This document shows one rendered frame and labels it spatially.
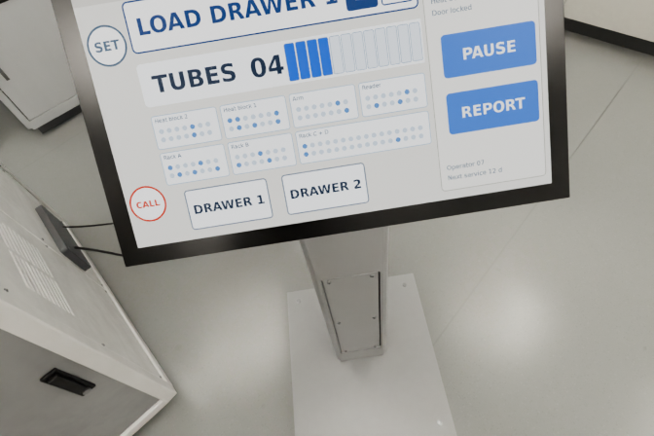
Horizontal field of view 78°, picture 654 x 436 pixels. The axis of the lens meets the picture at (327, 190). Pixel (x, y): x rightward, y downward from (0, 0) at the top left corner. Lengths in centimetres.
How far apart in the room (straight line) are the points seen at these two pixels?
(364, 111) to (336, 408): 104
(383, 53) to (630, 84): 206
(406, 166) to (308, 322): 102
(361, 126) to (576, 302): 127
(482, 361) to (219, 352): 85
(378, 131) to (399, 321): 102
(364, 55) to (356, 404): 108
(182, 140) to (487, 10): 35
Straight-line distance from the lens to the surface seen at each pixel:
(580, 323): 158
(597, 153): 204
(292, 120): 44
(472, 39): 48
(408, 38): 46
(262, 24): 45
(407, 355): 137
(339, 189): 45
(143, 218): 50
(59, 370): 107
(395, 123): 45
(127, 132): 49
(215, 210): 47
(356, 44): 45
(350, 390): 135
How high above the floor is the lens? 136
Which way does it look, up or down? 52 degrees down
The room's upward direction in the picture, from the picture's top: 10 degrees counter-clockwise
